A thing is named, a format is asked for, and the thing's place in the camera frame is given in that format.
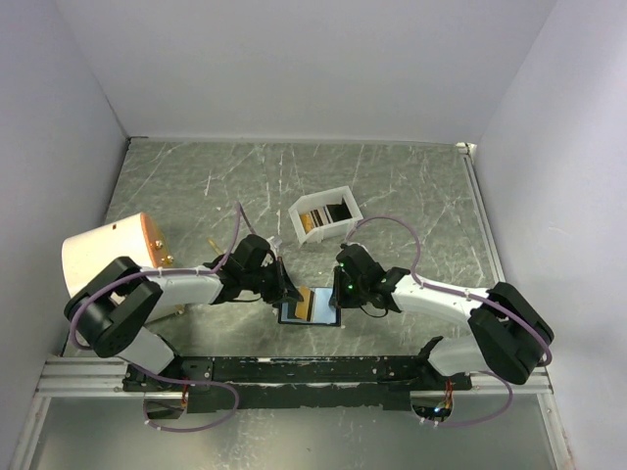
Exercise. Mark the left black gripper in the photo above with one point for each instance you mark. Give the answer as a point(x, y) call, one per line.
point(283, 289)

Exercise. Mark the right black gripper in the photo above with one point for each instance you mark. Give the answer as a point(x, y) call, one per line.
point(338, 298)

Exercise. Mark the black leather card holder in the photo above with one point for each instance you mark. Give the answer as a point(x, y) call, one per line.
point(317, 308)

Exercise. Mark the gold credit card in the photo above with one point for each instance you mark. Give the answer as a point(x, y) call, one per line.
point(305, 308)

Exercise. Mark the white card tray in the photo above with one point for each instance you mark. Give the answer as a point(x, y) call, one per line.
point(314, 205)

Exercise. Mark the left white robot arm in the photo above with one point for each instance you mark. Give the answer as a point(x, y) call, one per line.
point(110, 313)

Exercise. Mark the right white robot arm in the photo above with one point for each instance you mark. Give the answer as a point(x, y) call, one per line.
point(503, 333)

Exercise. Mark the black VIP credit card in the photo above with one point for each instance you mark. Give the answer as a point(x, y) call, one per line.
point(338, 212)

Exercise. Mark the beige cylindrical lamp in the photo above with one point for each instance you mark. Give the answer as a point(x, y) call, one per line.
point(137, 236)

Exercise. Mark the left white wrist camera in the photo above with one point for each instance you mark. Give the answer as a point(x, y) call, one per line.
point(275, 241)

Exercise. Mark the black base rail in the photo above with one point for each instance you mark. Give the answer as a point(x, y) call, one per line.
point(384, 381)

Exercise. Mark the right side aluminium rail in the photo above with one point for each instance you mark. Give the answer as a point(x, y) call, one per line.
point(467, 152)

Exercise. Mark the aluminium frame rail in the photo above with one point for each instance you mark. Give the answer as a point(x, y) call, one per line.
point(92, 377)

